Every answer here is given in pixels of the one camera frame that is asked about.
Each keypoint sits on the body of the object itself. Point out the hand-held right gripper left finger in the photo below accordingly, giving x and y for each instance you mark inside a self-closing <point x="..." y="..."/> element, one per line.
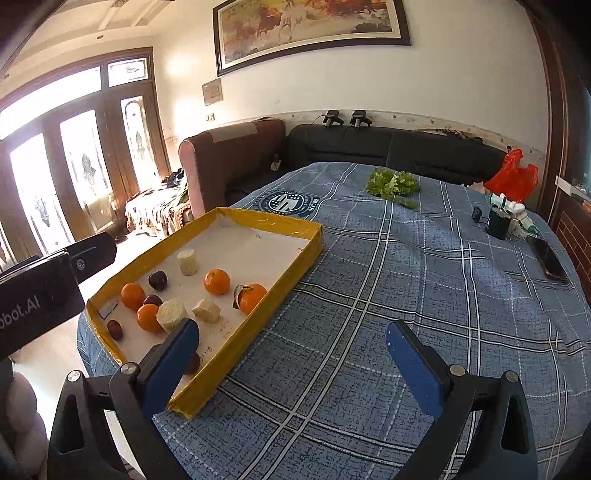
<point x="171" y="367"/>

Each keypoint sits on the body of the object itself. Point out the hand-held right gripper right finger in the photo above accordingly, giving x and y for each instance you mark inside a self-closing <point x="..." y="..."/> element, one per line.
<point x="415" y="369"/>

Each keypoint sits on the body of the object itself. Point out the cheese cube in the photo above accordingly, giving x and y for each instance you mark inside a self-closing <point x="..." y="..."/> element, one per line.
<point x="206" y="310"/>
<point x="171" y="315"/>

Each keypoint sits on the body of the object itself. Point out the pale banana piece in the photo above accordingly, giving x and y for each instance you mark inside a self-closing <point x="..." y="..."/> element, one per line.
<point x="187" y="262"/>

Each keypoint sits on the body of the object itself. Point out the orange with green leaf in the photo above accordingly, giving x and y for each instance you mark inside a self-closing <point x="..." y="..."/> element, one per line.
<point x="251" y="297"/>

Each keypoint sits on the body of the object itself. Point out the yellow-edged cardboard tray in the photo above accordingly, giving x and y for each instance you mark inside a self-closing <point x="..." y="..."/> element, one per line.
<point x="258" y="249"/>

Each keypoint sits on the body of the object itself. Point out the person's left hand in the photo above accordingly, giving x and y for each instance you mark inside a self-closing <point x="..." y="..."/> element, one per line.
<point x="18" y="415"/>

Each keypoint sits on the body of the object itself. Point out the blue plaid tablecloth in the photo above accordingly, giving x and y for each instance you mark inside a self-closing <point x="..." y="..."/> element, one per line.
<point x="369" y="300"/>

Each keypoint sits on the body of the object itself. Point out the wooden glass-panel door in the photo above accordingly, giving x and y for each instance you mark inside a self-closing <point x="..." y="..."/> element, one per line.
<point x="87" y="170"/>
<point x="32" y="198"/>
<point x="138" y="138"/>

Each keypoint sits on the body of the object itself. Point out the dark footwear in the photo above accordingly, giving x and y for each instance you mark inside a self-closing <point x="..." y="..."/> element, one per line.
<point x="121" y="239"/>

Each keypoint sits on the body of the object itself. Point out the patterned sofa cover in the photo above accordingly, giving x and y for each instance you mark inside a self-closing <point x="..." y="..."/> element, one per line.
<point x="152" y="212"/>

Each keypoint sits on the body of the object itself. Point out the small black charger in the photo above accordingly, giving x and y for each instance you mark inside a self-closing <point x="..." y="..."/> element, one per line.
<point x="477" y="213"/>

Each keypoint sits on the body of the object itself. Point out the green bundle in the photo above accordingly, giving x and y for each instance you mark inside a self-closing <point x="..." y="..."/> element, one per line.
<point x="183" y="196"/>

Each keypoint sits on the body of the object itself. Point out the black smartphone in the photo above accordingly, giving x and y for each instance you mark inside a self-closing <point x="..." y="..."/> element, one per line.
<point x="547" y="258"/>

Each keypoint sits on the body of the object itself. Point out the dark clothes pile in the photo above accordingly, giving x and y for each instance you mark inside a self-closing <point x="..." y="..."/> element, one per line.
<point x="173" y="177"/>

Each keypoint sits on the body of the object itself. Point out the green lettuce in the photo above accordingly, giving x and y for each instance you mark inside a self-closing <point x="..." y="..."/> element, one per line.
<point x="392" y="182"/>

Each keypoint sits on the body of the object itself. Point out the white plastic object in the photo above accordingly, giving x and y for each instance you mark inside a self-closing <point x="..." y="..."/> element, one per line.
<point x="519" y="210"/>

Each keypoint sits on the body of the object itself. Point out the brown armchair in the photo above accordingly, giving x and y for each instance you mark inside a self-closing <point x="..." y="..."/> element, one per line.
<point x="207" y="170"/>

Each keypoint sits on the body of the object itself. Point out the red plastic bag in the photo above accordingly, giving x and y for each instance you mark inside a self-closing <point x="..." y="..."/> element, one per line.
<point x="512" y="177"/>

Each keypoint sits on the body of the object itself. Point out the black sofa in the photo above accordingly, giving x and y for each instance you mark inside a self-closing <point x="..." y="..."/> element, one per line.
<point x="415" y="152"/>

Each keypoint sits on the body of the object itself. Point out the arched transom window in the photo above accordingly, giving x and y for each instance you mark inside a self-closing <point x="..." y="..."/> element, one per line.
<point x="69" y="87"/>

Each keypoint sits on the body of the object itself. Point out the small dark gadget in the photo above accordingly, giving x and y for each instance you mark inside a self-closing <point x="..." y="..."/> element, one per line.
<point x="275" y="161"/>

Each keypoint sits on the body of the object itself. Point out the black handheld device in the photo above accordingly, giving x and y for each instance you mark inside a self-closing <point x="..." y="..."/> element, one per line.
<point x="359" y="117"/>
<point x="332" y="117"/>

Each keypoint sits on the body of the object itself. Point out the dark wooden cabinet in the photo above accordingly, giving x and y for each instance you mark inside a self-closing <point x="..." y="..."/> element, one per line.
<point x="558" y="115"/>

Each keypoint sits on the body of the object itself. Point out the large framed painting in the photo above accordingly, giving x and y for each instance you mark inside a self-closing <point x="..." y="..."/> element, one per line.
<point x="309" y="27"/>

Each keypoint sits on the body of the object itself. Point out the small framed wall plaque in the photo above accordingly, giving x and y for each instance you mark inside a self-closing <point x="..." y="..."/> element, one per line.
<point x="212" y="91"/>

